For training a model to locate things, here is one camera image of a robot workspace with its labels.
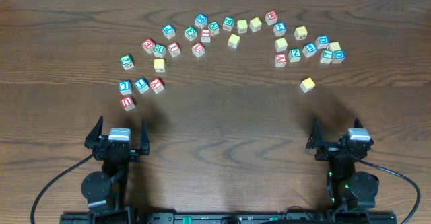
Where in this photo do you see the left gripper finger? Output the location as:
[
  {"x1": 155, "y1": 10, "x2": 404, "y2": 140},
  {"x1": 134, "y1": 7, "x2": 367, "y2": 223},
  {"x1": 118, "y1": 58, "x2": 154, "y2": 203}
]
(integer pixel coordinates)
[
  {"x1": 139, "y1": 120, "x2": 150, "y2": 155},
  {"x1": 84, "y1": 116, "x2": 103, "y2": 149}
]

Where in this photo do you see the red A block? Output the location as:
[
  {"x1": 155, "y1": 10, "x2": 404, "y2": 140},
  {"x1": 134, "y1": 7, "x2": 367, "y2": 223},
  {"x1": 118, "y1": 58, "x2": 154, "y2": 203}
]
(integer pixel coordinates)
[{"x1": 274, "y1": 53, "x2": 287, "y2": 67}]

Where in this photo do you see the red I block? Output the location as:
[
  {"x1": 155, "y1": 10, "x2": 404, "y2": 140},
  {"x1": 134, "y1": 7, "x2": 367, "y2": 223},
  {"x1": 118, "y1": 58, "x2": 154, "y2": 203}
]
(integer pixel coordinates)
[{"x1": 168, "y1": 42, "x2": 181, "y2": 57}]

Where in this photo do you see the blue 2 block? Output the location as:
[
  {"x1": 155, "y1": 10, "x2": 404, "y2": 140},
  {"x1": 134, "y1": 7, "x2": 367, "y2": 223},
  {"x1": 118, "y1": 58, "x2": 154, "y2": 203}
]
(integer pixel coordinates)
[{"x1": 273, "y1": 22, "x2": 286, "y2": 37}]

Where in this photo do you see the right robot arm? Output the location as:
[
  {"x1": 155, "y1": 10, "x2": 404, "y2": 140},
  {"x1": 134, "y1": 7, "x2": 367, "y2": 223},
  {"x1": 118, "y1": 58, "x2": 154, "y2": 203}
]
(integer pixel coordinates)
[{"x1": 306, "y1": 118, "x2": 379, "y2": 221}]

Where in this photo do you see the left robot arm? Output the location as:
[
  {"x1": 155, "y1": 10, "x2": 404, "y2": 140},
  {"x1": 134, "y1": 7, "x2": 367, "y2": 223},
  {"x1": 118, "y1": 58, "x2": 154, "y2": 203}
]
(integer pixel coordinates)
[{"x1": 81, "y1": 117, "x2": 150, "y2": 223}]

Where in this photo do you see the red U block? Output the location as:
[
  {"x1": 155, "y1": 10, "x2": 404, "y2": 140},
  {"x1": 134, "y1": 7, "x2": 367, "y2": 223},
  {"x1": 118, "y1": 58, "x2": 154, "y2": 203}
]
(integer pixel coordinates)
[{"x1": 120, "y1": 96, "x2": 135, "y2": 112}]

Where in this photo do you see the yellow block lone right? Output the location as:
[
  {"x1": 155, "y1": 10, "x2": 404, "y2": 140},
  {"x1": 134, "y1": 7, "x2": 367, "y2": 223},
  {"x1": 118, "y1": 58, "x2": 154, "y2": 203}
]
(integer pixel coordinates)
[{"x1": 300, "y1": 77, "x2": 316, "y2": 93}]

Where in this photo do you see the blue T block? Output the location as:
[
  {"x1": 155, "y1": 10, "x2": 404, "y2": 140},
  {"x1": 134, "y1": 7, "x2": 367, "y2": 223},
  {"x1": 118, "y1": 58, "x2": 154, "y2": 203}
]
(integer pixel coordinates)
[{"x1": 134, "y1": 78, "x2": 149, "y2": 94}]

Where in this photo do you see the red Y block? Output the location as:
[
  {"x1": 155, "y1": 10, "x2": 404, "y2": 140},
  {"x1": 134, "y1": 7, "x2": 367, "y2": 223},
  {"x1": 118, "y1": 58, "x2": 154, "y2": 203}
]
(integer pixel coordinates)
[{"x1": 149, "y1": 77, "x2": 164, "y2": 94}]

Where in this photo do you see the blue L block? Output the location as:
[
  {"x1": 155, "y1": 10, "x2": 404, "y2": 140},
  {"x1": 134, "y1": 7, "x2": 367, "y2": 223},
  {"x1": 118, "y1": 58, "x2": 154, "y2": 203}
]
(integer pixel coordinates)
[{"x1": 119, "y1": 80, "x2": 132, "y2": 96}]

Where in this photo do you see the blue D block lower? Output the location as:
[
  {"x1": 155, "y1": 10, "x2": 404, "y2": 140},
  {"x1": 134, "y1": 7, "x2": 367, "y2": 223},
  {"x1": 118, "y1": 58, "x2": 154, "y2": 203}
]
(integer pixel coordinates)
[{"x1": 332, "y1": 50, "x2": 345, "y2": 64}]

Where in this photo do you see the blue d block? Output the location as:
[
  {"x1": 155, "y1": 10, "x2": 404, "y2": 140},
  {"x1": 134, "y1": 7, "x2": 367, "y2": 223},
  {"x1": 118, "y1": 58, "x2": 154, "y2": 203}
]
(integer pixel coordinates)
[
  {"x1": 315, "y1": 35, "x2": 329, "y2": 49},
  {"x1": 332, "y1": 50, "x2": 345, "y2": 64}
]

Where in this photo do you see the green 7 block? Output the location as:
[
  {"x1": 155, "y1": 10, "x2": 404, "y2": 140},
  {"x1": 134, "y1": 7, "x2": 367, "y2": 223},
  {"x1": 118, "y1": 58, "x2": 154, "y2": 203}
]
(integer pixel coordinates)
[{"x1": 319, "y1": 49, "x2": 333, "y2": 64}]

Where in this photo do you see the yellow block far right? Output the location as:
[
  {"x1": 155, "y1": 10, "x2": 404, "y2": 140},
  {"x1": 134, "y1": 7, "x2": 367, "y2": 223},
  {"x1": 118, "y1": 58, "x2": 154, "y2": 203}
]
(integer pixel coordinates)
[{"x1": 326, "y1": 41, "x2": 341, "y2": 52}]

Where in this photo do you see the yellow block left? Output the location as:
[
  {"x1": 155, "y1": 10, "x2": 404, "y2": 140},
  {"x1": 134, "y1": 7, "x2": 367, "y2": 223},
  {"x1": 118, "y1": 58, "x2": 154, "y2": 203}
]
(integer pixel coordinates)
[{"x1": 154, "y1": 59, "x2": 166, "y2": 73}]

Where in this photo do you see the green J block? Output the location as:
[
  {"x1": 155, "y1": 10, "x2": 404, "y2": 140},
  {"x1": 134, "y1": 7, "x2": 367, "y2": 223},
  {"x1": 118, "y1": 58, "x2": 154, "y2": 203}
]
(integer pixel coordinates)
[{"x1": 120, "y1": 54, "x2": 134, "y2": 70}]

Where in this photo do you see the green Z block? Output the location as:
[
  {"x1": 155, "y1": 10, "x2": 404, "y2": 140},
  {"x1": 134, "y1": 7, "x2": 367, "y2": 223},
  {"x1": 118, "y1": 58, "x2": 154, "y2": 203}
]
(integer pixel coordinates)
[{"x1": 288, "y1": 48, "x2": 302, "y2": 63}]

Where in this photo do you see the blue D block upper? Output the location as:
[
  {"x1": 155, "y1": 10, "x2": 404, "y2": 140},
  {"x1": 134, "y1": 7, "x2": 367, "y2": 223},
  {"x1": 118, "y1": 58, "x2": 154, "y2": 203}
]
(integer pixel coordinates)
[{"x1": 315, "y1": 35, "x2": 329, "y2": 49}]

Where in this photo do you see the green R block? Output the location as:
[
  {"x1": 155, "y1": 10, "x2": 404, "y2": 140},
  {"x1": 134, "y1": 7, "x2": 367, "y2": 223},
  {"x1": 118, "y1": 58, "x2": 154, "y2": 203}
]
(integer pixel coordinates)
[{"x1": 153, "y1": 44, "x2": 166, "y2": 58}]

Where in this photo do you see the red E block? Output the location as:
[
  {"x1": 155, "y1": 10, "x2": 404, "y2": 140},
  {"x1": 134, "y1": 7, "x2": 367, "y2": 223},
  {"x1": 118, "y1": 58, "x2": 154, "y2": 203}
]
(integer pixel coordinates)
[{"x1": 141, "y1": 38, "x2": 156, "y2": 54}]

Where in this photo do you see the yellow block under 2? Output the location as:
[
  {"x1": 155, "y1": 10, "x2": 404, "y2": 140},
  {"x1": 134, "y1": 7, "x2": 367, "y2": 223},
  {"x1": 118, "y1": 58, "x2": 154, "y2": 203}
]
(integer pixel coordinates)
[{"x1": 275, "y1": 37, "x2": 288, "y2": 52}]

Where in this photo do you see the yellow Q block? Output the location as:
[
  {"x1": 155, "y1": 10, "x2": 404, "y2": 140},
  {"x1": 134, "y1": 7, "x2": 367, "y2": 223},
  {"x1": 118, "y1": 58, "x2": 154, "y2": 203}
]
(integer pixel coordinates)
[{"x1": 294, "y1": 26, "x2": 308, "y2": 40}]

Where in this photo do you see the red C block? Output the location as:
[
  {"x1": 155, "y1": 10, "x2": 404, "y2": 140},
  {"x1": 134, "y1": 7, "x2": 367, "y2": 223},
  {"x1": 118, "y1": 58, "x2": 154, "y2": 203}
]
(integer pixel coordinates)
[{"x1": 191, "y1": 42, "x2": 205, "y2": 58}]

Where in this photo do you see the blue P block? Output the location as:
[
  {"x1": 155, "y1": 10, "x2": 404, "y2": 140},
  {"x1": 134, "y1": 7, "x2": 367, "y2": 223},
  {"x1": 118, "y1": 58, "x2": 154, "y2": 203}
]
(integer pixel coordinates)
[{"x1": 162, "y1": 24, "x2": 176, "y2": 39}]

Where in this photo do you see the green F block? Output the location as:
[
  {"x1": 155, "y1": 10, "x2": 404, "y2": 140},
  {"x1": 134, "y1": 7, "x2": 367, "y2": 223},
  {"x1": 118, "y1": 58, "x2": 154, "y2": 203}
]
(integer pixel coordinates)
[{"x1": 185, "y1": 26, "x2": 197, "y2": 41}]

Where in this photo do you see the red H block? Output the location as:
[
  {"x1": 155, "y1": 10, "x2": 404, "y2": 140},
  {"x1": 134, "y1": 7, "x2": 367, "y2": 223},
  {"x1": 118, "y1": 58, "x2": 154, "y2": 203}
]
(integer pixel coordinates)
[{"x1": 201, "y1": 29, "x2": 211, "y2": 43}]

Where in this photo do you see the yellow block centre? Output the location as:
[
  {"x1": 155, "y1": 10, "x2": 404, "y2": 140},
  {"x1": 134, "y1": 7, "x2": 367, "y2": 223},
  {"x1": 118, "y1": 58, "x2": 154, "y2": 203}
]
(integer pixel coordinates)
[{"x1": 228, "y1": 34, "x2": 240, "y2": 48}]

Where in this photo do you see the red K block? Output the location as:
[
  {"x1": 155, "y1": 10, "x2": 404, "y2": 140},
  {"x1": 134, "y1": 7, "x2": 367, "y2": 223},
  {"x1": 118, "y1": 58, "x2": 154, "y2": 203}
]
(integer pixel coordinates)
[{"x1": 265, "y1": 10, "x2": 278, "y2": 26}]

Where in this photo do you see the yellow block top right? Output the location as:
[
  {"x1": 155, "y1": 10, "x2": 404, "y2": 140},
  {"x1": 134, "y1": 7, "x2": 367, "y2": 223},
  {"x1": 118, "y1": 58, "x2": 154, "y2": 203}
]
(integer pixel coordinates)
[{"x1": 249, "y1": 17, "x2": 262, "y2": 32}]

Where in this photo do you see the blue X block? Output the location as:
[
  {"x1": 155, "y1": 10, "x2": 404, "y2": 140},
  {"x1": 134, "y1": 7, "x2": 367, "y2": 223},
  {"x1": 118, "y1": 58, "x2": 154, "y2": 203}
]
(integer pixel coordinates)
[{"x1": 194, "y1": 13, "x2": 207, "y2": 29}]

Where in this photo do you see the green N block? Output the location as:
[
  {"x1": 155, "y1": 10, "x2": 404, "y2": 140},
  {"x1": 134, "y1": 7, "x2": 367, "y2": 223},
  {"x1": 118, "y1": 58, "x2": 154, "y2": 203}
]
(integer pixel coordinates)
[{"x1": 208, "y1": 21, "x2": 220, "y2": 36}]

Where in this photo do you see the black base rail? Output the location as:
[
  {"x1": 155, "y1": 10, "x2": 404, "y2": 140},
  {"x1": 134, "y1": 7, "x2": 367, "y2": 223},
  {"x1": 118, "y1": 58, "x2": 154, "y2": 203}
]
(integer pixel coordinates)
[{"x1": 59, "y1": 212, "x2": 397, "y2": 224}]

